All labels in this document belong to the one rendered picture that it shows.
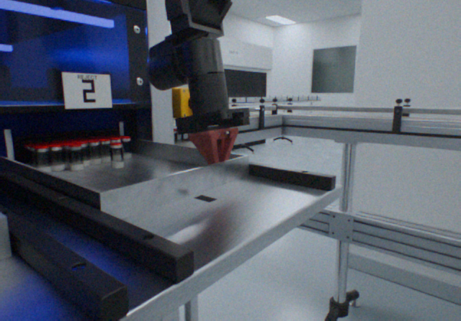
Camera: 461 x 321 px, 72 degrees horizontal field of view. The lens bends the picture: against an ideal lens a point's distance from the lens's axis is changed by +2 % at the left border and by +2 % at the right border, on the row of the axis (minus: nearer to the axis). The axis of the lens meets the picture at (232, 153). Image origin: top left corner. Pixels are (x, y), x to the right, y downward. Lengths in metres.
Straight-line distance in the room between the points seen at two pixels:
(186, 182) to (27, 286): 0.21
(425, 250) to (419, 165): 0.63
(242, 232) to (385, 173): 1.60
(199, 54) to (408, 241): 1.05
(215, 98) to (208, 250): 0.24
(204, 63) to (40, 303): 0.34
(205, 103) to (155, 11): 0.32
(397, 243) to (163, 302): 1.15
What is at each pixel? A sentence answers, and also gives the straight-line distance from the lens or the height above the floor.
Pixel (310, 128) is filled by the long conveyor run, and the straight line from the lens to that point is 1.31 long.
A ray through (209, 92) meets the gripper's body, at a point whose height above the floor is 1.02.
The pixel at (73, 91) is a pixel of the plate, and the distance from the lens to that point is 0.61.
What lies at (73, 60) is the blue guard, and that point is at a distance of 0.62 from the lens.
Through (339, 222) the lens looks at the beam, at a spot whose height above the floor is 0.51.
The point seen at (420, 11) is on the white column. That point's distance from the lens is 1.86.
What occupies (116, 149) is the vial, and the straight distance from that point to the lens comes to 0.60.
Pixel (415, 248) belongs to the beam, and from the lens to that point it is 1.32.
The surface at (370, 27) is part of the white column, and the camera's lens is 1.90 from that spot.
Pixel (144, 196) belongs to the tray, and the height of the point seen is 0.90.
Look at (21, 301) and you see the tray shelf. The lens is 0.27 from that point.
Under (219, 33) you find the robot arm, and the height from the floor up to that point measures 1.11.
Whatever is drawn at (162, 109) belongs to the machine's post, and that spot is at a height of 0.98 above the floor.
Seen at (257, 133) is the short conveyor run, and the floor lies 0.87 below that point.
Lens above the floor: 1.01
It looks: 11 degrees down
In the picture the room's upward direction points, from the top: straight up
